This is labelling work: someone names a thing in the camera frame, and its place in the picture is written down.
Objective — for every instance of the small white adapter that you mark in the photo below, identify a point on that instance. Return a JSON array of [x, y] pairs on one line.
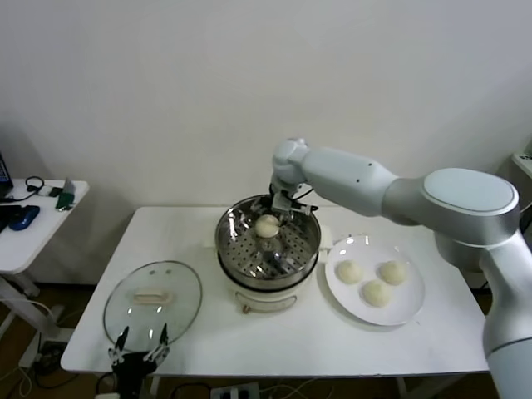
[[49, 192]]

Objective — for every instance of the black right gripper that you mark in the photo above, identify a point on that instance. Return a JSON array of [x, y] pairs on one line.
[[275, 189]]

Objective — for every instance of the white floor power strip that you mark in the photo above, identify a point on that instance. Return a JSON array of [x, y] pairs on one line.
[[234, 391]]

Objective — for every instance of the green and grey gadget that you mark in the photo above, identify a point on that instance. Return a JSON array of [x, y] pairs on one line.
[[65, 203]]

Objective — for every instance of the white steamed baozi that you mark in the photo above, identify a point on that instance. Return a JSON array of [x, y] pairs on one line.
[[376, 293], [392, 272], [350, 272], [266, 226]]

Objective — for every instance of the white side table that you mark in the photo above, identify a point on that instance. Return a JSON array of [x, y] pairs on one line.
[[37, 237]]

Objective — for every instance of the round white plate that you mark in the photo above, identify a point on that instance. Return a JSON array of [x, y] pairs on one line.
[[345, 299]]

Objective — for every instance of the white shelf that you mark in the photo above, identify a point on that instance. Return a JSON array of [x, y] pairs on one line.
[[524, 164]]

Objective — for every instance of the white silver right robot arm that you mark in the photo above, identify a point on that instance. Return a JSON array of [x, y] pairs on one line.
[[457, 199]]

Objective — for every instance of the dark laptop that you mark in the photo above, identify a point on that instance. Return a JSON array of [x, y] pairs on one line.
[[3, 176]]

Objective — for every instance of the perforated steel steamer basket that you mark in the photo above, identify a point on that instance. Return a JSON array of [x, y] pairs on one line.
[[291, 249]]

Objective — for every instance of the black floor power strip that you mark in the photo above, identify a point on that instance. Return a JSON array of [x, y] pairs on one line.
[[52, 353]]

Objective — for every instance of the blue computer mouse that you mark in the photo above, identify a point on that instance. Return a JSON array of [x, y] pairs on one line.
[[25, 218]]

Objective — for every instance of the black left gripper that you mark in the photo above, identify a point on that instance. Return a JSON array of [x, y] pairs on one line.
[[133, 365]]

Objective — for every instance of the white electric cooker base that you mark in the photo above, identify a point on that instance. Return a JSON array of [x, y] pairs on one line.
[[266, 301]]

